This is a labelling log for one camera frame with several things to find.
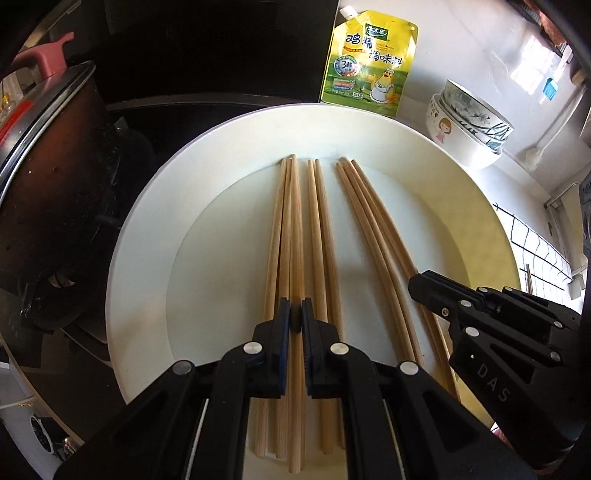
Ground large white plate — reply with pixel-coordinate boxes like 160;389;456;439
106;104;519;401

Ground pink handle utensil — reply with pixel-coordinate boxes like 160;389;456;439
8;32;75;80

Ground floral patterned bowl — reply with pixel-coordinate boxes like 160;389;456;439
438;87;514;156
443;78;515;139

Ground floral patterned bowl lower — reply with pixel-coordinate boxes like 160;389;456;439
438;87;514;156

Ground white hanging brush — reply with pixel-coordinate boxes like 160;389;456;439
525;81;587;171

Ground dark cooking pot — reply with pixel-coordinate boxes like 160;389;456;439
1;62;117;291

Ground wooden chopstick in plate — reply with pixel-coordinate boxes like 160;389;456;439
276;156;293;460
253;158;290;457

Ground white checked cloth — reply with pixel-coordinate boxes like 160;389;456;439
493;203;572;305

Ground plain white bowl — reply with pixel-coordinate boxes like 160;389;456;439
426;94;502;170

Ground floral patterned bowl upper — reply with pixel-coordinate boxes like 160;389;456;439
443;78;515;139

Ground person's right hand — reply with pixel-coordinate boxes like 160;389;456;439
491;424;513;449

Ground blue wall sticker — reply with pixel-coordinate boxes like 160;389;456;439
542;78;558;101

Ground yellow seasoning pouch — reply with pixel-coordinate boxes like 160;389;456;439
321;10;419;118

